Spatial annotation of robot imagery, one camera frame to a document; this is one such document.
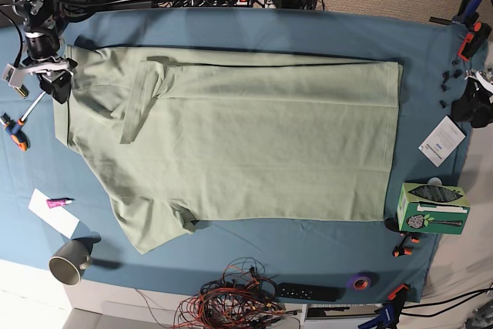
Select green cardboard box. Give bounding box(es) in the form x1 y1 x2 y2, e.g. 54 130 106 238
397 183 471 235

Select purple tape roll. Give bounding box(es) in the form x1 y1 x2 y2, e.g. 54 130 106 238
346 272 373 291

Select orange black table clamp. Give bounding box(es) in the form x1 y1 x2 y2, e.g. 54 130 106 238
458 22 492 62

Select white printed card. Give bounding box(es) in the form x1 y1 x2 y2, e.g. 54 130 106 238
418 116 466 167

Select blue black clamp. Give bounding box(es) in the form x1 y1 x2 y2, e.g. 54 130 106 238
451 0 483 28

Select white paper sheet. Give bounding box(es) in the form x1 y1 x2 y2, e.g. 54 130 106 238
28 189 79 239

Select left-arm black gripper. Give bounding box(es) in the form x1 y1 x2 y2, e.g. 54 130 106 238
450 80 492 128

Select blue orange bar clamp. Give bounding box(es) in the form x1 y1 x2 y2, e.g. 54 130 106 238
357 284 410 329

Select right-arm white wrist camera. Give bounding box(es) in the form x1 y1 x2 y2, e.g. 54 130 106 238
2 64 24 88

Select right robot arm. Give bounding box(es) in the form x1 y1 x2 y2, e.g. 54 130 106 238
2 0 105 104

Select small orange spring clamp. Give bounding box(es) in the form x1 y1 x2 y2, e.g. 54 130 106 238
392 232 420 257

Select pink glue tube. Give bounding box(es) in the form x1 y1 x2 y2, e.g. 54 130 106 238
46 198 74 209

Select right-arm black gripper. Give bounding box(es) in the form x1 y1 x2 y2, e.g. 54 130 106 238
38 71 72 104

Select blue table cloth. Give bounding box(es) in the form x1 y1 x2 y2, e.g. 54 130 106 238
1 8 481 303

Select red black wire bundle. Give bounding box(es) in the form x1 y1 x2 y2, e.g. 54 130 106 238
173 256 304 329

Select green T-shirt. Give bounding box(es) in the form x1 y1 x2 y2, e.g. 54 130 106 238
54 45 402 253

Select grey ceramic mug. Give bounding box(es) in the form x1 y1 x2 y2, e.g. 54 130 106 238
48 240 92 287

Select black remote control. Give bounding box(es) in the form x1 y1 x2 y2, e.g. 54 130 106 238
277 283 340 302

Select small green battery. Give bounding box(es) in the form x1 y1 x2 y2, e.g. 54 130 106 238
15 85 29 99

